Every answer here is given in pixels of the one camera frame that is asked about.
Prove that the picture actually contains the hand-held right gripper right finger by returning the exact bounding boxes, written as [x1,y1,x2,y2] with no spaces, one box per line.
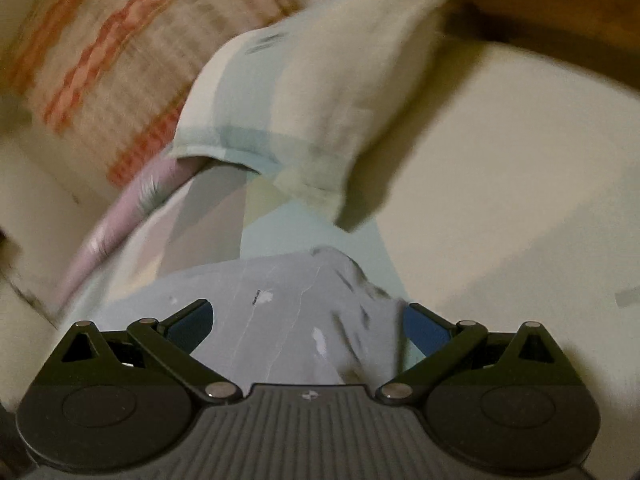
[377,302,583,403]

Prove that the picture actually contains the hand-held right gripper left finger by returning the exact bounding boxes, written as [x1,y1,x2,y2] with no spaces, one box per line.
[30,299,238,403]

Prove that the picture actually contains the grey striped pants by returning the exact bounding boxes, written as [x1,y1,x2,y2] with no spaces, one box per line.
[97,245,441,391]

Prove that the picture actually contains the pink floral quilt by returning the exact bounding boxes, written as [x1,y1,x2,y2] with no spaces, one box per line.
[55,152,211,311]

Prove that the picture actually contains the patchwork bed sheet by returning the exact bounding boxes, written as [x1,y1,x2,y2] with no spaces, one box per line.
[0,40,640,480]

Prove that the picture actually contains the checked pillow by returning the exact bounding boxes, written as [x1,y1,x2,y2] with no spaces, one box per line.
[167,0,468,233]

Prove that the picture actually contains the patterned curtain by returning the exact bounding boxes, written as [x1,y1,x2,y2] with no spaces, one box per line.
[0,0,321,201]

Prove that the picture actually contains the wooden bed headboard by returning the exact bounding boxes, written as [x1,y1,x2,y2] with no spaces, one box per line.
[357,0,640,86]

